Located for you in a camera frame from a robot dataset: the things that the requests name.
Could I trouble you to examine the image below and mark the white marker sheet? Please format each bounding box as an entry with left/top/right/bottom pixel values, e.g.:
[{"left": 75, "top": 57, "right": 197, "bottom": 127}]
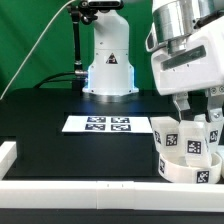
[{"left": 62, "top": 115, "right": 152, "bottom": 134}]

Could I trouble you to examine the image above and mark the black camera stand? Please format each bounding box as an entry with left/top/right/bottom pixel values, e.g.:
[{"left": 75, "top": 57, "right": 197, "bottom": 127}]
[{"left": 67, "top": 0, "right": 124, "bottom": 91}]

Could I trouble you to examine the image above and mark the white front fence rail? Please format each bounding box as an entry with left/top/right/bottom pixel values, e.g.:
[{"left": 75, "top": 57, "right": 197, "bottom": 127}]
[{"left": 0, "top": 181, "right": 224, "bottom": 212}]

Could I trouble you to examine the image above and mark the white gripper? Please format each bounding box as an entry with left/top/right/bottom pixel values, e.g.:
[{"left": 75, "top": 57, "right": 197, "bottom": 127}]
[{"left": 151, "top": 25, "right": 224, "bottom": 122}]

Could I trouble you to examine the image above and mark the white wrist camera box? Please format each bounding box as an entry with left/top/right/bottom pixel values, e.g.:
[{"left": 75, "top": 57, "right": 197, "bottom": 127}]
[{"left": 145, "top": 29, "right": 156, "bottom": 52}]

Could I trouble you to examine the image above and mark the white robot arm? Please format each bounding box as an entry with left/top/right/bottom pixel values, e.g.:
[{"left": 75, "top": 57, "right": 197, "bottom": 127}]
[{"left": 80, "top": 0, "right": 224, "bottom": 122}]

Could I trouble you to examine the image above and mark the black cable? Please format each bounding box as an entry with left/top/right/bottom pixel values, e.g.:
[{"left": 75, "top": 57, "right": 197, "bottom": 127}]
[{"left": 33, "top": 71, "right": 90, "bottom": 90}]

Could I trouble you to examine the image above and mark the white left fence rail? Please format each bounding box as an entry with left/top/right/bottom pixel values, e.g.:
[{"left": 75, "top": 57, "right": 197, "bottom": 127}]
[{"left": 0, "top": 141, "right": 17, "bottom": 181}]

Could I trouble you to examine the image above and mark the white cable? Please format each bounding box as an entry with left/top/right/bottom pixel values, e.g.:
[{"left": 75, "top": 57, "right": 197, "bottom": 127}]
[{"left": 0, "top": 0, "right": 76, "bottom": 101}]

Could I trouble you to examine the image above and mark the white fence rail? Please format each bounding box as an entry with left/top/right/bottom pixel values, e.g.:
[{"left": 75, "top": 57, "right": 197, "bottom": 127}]
[
  {"left": 0, "top": 181, "right": 224, "bottom": 212},
  {"left": 0, "top": 141, "right": 17, "bottom": 181}
]

